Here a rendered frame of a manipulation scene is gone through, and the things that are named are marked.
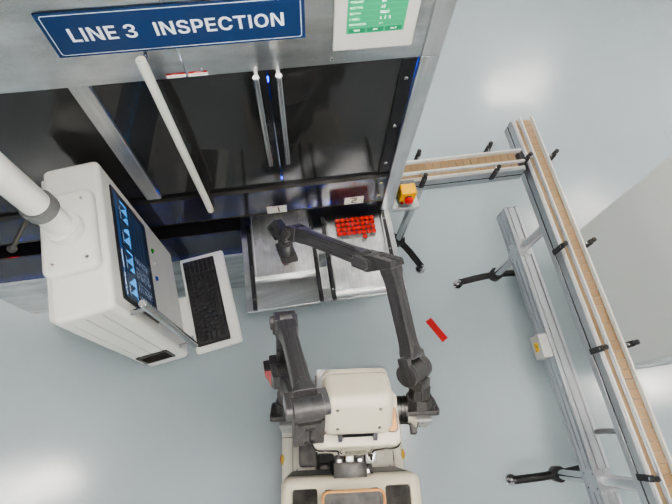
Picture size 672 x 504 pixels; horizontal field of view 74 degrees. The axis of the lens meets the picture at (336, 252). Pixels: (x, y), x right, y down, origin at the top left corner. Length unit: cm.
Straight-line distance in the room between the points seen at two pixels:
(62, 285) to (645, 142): 394
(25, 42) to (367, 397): 124
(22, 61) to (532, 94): 352
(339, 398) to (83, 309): 74
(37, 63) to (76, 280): 56
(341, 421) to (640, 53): 421
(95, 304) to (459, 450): 213
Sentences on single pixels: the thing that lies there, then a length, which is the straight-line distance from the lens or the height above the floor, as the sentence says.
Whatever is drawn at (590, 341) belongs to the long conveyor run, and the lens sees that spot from 219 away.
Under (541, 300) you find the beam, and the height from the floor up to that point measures 55.
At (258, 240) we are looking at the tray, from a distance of 205.
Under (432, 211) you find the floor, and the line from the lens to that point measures 320.
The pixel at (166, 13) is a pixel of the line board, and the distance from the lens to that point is 122.
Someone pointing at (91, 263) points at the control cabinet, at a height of 158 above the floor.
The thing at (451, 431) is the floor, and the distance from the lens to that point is 283.
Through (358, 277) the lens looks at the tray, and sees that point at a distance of 197.
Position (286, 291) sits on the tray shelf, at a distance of 195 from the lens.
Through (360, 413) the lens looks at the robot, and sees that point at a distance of 138.
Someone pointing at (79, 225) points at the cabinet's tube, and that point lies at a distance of 141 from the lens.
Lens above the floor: 273
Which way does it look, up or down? 67 degrees down
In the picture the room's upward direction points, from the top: 5 degrees clockwise
